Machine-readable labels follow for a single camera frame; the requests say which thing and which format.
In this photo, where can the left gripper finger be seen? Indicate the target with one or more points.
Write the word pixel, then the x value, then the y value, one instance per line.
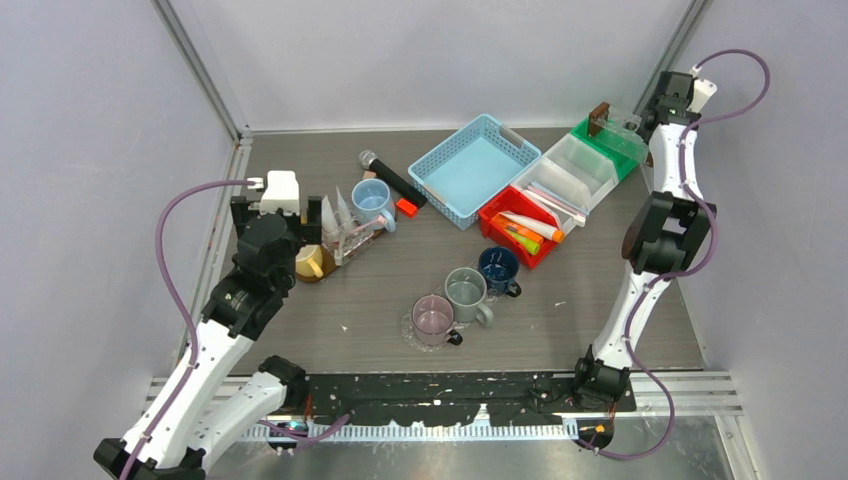
pixel 313 228
pixel 241 212

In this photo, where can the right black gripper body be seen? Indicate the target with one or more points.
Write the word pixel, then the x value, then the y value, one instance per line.
pixel 699 115

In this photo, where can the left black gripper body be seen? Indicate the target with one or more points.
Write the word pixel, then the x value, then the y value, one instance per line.
pixel 287 279

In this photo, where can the teal cap toothpaste tube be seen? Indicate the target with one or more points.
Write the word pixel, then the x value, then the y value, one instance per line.
pixel 345 217

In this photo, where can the pink cap toothpaste tube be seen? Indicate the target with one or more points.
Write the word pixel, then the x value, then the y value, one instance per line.
pixel 330 225

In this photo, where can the yellow mug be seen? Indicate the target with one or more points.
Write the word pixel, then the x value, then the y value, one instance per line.
pixel 309 262

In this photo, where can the clear acrylic toothbrush holder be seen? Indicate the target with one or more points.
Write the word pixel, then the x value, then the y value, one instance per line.
pixel 353 244

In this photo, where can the light blue mug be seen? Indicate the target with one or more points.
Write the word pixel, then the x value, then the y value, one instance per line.
pixel 373 204

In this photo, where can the grey toothbrush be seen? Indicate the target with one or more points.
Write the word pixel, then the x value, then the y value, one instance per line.
pixel 339 251

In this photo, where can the pink toothbrush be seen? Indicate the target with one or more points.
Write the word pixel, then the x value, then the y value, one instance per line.
pixel 556 203
pixel 364 227

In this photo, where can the mauve mug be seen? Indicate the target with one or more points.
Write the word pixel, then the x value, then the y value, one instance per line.
pixel 433 302

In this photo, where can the grey mug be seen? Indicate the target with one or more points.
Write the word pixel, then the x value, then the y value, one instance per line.
pixel 466 290

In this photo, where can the orange cap toothpaste tube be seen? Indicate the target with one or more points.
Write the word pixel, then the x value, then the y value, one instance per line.
pixel 547 231

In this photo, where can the dark blue mug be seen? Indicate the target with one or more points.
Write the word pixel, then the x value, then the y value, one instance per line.
pixel 499 266

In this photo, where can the green toothpaste tube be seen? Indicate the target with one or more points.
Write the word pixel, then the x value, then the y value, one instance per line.
pixel 529 245

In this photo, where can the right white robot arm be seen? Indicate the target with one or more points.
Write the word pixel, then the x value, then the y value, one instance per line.
pixel 662 240

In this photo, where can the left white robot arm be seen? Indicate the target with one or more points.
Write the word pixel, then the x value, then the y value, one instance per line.
pixel 182 435

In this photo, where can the brown wooden oval tray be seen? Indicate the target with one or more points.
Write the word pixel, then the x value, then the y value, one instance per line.
pixel 328 268

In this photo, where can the white toothbrush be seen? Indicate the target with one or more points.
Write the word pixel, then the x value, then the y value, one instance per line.
pixel 561 218

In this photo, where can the green plastic bin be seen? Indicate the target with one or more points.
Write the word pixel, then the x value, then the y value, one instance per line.
pixel 624 163

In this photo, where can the black microphone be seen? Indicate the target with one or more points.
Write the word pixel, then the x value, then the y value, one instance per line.
pixel 371 162

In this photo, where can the red orange block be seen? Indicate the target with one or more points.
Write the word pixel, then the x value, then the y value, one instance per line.
pixel 407 208

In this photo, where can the white plastic bin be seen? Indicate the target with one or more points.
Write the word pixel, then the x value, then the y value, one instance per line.
pixel 573 172

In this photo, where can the light blue plastic basket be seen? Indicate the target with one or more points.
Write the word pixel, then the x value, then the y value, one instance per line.
pixel 466 170

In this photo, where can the red plastic bin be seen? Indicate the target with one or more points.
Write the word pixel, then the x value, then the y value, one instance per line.
pixel 513 200

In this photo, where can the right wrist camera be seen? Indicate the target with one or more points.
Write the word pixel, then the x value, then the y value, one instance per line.
pixel 703 90

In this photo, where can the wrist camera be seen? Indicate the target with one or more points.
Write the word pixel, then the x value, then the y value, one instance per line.
pixel 279 191
pixel 703 90

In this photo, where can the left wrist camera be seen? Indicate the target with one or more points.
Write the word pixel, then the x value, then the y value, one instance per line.
pixel 279 191

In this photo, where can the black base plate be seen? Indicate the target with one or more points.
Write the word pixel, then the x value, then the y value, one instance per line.
pixel 446 399

